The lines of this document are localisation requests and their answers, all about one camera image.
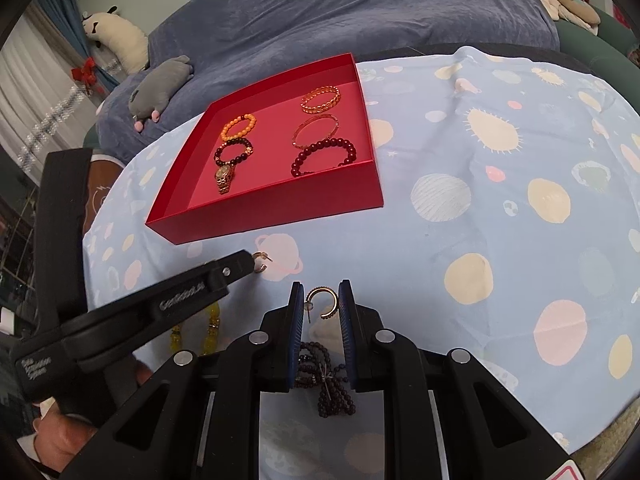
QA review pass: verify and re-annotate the gold hoop earring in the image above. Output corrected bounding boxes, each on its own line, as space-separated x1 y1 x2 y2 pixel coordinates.
252 252 272 274
304 286 338 321

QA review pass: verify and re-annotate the gold metal watch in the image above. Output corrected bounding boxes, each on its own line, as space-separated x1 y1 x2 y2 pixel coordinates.
215 162 234 195

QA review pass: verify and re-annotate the black bead bracelet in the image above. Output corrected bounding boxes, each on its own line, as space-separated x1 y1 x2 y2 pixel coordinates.
214 141 254 168

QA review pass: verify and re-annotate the dark red bead bracelet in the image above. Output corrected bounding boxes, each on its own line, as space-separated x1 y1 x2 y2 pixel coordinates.
290 136 359 179

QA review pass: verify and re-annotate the orange bead bracelet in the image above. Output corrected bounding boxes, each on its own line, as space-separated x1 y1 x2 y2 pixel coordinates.
218 112 258 144

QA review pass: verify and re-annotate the thin gold bangle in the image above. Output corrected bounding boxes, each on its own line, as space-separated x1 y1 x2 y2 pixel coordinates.
291 114 340 150

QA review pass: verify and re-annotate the gold chain cuff bangle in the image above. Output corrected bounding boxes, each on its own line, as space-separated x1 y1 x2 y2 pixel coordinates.
300 84 342 115

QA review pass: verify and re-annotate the person's left hand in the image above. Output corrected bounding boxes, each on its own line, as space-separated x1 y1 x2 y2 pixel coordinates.
31 353 154 474

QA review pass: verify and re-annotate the red cardboard box tray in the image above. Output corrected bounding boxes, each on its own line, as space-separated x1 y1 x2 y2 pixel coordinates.
146 53 384 245

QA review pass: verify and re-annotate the light blue patterned cloth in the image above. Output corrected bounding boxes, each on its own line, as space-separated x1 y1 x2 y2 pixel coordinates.
84 47 639 479

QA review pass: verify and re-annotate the grey plush toy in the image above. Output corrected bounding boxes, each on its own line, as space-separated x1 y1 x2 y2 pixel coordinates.
128 55 194 133

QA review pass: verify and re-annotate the white curtain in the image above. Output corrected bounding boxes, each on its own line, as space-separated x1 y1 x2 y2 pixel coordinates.
0 2 101 183

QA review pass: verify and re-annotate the white black plush toy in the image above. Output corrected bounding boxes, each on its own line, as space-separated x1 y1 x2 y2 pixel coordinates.
82 6 149 75

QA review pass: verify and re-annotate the dark blue blanket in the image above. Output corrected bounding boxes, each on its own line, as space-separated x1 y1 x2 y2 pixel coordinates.
96 0 560 162

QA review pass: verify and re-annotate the green sofa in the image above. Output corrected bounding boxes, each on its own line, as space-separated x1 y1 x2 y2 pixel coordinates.
552 0 639 93

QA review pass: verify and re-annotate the beige plush toy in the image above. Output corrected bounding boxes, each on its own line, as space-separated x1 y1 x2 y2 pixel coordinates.
540 0 601 36

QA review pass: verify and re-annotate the yellow green stone bracelet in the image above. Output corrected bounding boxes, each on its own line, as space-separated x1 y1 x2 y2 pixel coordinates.
168 301 224 357

